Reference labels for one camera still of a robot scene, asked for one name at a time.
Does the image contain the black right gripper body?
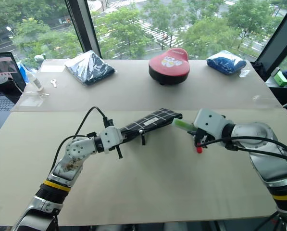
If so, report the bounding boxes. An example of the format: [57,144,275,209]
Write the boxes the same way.
[196,129,215,148]

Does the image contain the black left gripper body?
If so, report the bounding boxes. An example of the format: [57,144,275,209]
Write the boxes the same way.
[119,133,131,147]

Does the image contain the green highlighter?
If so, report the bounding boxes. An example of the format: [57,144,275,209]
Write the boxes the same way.
[172,119,197,132]

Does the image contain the black white grid pouch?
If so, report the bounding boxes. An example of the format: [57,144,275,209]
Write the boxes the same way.
[120,108,184,146]

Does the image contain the small clear plastic scrap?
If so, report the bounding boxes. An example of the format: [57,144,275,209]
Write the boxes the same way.
[251,94,269,104]

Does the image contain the red black heart-shaped case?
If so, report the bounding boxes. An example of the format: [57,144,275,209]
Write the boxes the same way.
[148,48,190,86]

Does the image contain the blue bagged garment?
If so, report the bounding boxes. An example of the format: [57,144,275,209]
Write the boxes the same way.
[206,50,248,77]

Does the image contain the dark navy bagged garment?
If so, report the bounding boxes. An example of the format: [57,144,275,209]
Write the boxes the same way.
[64,50,116,86]

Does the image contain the black bag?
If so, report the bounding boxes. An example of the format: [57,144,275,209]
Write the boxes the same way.
[250,61,267,83]

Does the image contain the green box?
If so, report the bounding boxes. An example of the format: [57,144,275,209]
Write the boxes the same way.
[273,71,287,88]

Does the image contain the clear plastic bag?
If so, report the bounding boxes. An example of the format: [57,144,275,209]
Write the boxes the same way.
[20,90,50,107]

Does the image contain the white plastic bottle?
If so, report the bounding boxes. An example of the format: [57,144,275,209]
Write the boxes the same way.
[25,71,44,92]

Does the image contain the blue white package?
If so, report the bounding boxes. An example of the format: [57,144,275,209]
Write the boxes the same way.
[16,61,30,83]

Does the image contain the open laptop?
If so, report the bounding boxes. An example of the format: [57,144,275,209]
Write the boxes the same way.
[0,51,27,131]

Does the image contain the black rounded device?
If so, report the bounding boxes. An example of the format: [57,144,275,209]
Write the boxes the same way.
[0,76,23,95]

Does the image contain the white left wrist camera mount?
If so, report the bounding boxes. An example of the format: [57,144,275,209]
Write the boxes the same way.
[99,126,125,154]

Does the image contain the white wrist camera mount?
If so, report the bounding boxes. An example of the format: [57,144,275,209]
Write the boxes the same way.
[99,126,125,154]
[193,108,227,137]

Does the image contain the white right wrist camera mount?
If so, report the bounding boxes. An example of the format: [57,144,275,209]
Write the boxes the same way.
[193,108,227,137]

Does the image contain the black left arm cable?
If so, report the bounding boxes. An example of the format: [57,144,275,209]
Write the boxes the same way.
[50,106,114,178]

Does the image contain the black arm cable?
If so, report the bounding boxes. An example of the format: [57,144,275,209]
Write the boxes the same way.
[50,106,114,178]
[195,137,287,167]

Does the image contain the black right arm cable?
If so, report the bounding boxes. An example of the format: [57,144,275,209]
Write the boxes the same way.
[195,137,287,167]

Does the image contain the black window frame pillar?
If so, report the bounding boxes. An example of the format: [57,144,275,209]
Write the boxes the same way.
[255,0,287,83]
[64,0,103,59]

